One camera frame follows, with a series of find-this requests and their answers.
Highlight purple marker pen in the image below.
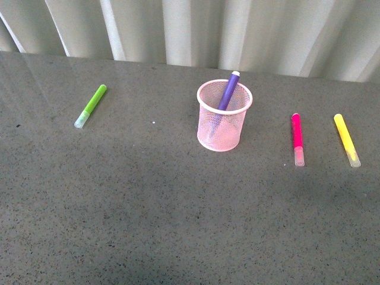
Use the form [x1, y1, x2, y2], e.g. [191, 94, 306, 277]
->
[209, 70, 241, 136]

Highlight pink marker pen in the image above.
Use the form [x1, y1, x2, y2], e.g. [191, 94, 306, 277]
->
[292, 113, 305, 167]

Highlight pink mesh pen cup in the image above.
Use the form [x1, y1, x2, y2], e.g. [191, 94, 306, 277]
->
[197, 79, 253, 151]

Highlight green marker pen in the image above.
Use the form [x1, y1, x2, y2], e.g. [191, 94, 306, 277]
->
[74, 84, 107, 129]

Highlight yellow marker pen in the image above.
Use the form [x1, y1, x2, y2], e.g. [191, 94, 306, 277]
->
[334, 113, 361, 167]

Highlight white pleated curtain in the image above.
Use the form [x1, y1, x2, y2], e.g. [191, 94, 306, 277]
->
[1, 1, 379, 83]

